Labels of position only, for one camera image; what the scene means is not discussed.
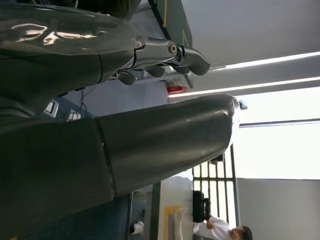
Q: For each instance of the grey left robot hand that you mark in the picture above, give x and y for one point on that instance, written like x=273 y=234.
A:
x=62 y=59

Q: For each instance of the red box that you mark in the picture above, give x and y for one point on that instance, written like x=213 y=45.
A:
x=176 y=89

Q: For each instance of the person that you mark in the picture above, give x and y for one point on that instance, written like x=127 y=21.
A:
x=220 y=228

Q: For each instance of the dark panel with yellow lines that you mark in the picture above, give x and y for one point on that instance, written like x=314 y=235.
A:
x=172 y=20

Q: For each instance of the black window grid frame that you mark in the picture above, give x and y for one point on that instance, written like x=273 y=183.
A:
x=232 y=185

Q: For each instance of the ceiling light strip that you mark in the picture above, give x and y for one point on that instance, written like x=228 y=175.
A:
x=275 y=59
x=250 y=86

